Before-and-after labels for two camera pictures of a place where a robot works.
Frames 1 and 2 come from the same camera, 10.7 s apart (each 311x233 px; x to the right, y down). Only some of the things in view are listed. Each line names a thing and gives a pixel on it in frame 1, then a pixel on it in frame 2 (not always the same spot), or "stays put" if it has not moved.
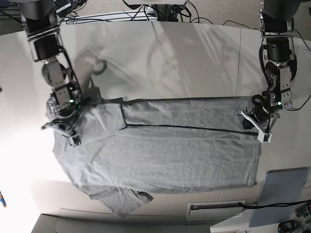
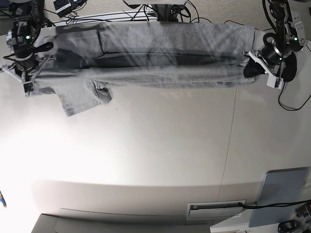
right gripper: [262, 119] → [269, 57]
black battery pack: [287, 226] stays put
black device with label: [62, 8] stays put
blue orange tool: [2, 200] stays put
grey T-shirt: [130, 149] → [86, 59]
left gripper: [68, 121] → [25, 65]
